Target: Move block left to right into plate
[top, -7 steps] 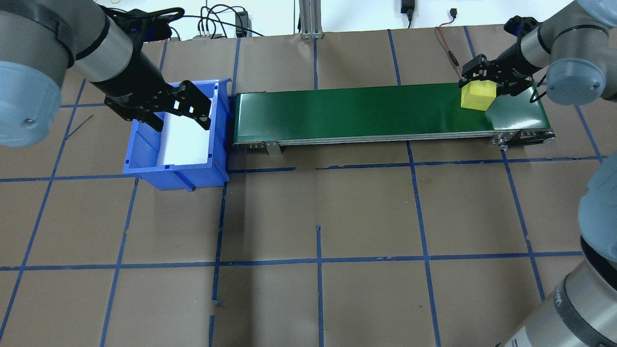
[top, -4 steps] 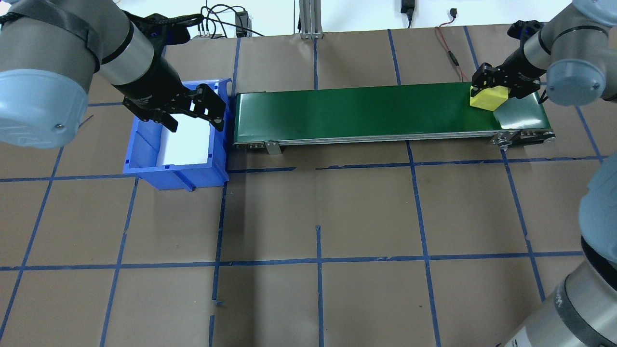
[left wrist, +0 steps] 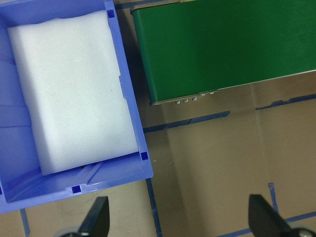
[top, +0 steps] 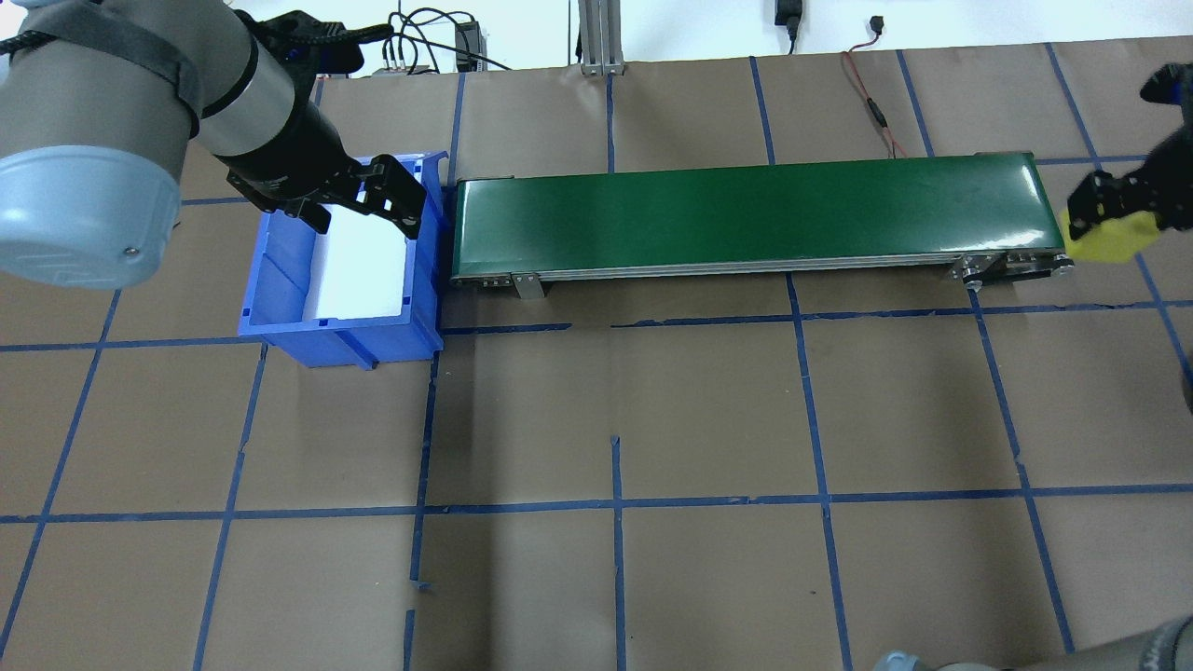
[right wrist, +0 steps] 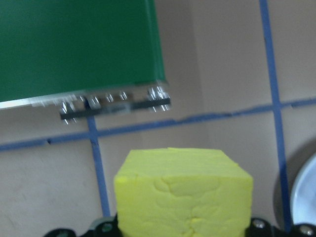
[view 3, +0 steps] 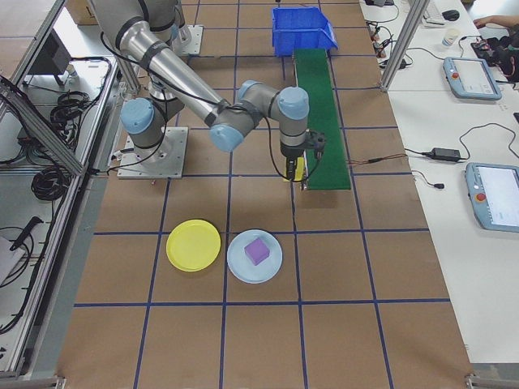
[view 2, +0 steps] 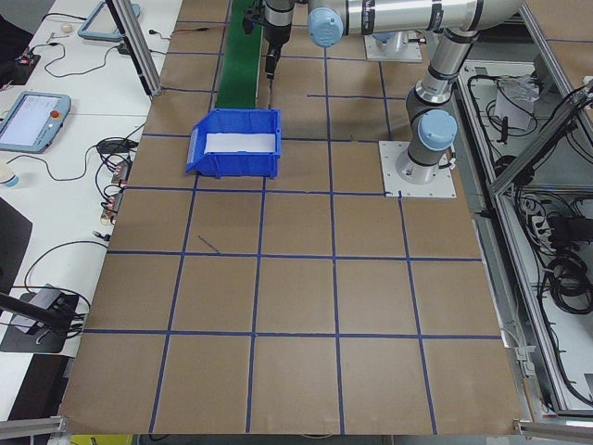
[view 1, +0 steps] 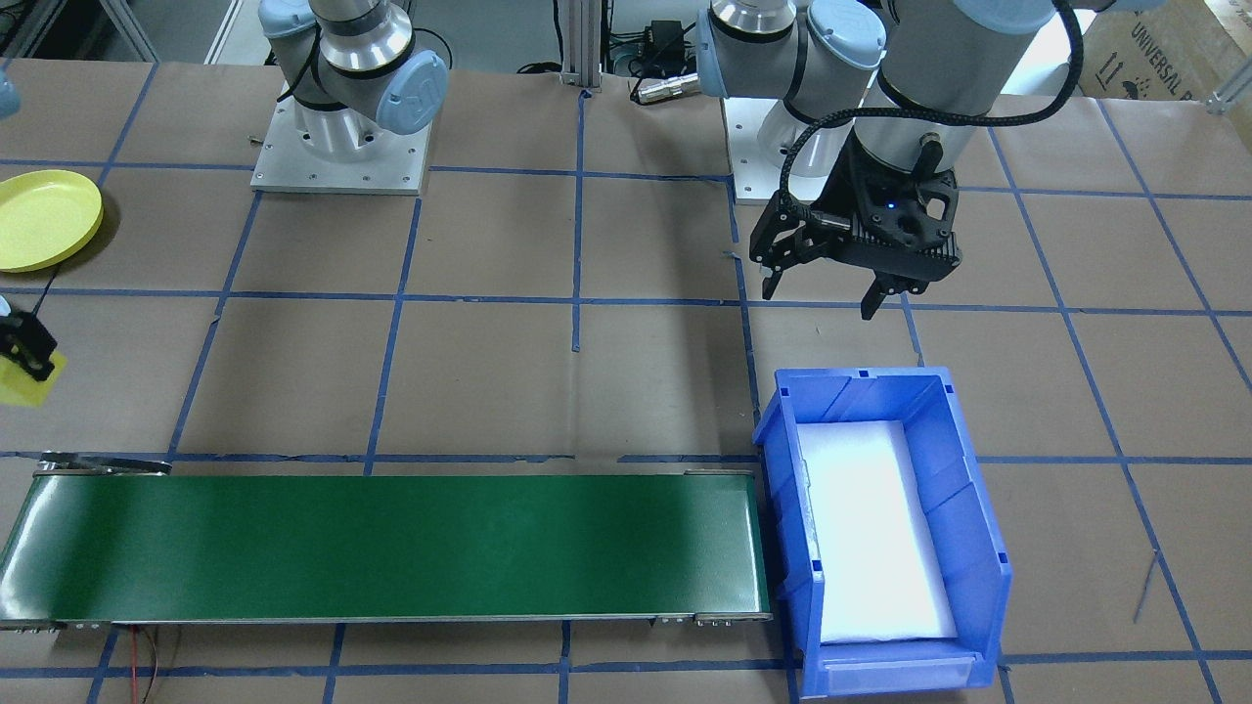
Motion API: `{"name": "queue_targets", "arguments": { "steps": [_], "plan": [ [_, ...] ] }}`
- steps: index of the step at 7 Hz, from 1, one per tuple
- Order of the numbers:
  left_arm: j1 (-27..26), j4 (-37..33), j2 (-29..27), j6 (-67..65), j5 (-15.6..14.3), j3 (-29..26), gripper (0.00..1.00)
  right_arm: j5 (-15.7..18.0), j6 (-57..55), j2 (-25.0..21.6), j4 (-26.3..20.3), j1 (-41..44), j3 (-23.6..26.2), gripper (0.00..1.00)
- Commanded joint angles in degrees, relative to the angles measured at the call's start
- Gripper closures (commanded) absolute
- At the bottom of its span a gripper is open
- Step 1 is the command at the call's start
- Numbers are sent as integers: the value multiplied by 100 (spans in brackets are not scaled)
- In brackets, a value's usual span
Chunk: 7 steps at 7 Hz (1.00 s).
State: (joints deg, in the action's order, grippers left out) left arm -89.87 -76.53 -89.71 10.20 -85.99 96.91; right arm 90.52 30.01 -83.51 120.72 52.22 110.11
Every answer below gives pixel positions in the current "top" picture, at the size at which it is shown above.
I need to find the yellow foam block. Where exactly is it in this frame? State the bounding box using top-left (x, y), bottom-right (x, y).
top-left (1061, 210), bottom-right (1162, 265)

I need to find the white foam pad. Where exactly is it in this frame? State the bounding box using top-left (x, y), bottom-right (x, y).
top-left (305, 200), bottom-right (416, 322)

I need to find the blue plastic storage bin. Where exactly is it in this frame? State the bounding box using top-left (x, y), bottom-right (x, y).
top-left (238, 151), bottom-right (450, 371)

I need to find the white desk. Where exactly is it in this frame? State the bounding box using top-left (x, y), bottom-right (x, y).
top-left (308, 0), bottom-right (1193, 71)

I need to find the green conveyor belt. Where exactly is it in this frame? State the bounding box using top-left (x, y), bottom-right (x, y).
top-left (449, 152), bottom-right (1075, 301)

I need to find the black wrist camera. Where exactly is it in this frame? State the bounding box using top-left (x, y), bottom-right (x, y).
top-left (1140, 62), bottom-right (1193, 105)
top-left (238, 9), bottom-right (394, 77)

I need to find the aluminium upright post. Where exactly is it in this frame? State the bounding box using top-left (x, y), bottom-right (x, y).
top-left (576, 0), bottom-right (627, 77)

